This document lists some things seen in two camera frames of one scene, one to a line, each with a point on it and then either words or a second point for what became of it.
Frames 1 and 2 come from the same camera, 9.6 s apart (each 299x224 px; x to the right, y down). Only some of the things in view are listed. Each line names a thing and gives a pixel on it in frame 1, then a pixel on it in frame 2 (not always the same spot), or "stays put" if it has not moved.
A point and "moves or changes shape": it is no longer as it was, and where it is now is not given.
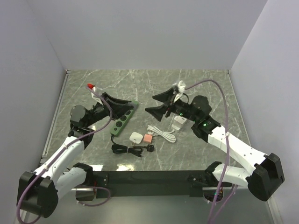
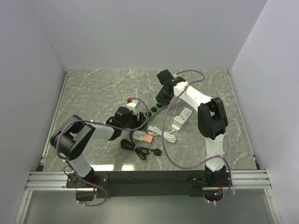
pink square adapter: [147, 138] stays put
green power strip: [120, 123] moves or changes shape
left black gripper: [118, 107] to [137, 123]
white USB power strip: [178, 122] stays put
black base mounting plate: [153, 183] stays put
